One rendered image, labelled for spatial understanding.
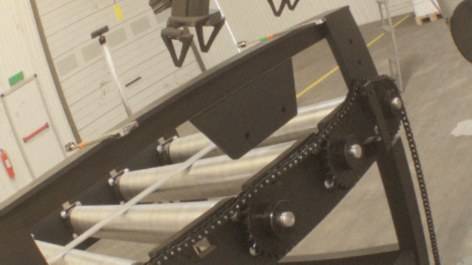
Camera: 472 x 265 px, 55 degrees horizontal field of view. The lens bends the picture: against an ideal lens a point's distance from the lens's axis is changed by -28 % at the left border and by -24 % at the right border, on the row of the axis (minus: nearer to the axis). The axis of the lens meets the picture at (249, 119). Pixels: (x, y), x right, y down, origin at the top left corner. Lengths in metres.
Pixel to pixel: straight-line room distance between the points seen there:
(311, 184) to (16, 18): 10.15
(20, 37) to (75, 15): 1.69
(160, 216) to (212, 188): 0.30
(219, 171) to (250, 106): 0.37
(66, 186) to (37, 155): 9.64
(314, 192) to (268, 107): 0.22
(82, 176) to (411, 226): 1.12
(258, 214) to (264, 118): 0.24
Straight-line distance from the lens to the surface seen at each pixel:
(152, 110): 0.97
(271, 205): 1.11
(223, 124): 1.16
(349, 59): 1.54
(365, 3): 12.19
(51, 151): 10.74
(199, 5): 1.08
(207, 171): 1.59
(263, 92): 1.26
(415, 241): 1.76
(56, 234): 1.91
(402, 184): 1.66
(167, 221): 1.31
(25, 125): 10.55
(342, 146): 1.31
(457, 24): 1.05
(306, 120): 1.70
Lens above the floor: 1.26
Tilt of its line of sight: 10 degrees down
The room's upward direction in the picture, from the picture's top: 24 degrees counter-clockwise
